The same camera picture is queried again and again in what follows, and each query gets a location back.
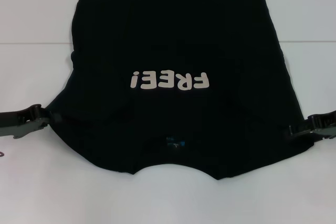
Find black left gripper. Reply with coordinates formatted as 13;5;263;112
0;104;64;140

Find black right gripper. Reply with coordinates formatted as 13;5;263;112
284;112;336;144

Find black shirt with FREE print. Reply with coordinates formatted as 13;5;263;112
49;0;314;182

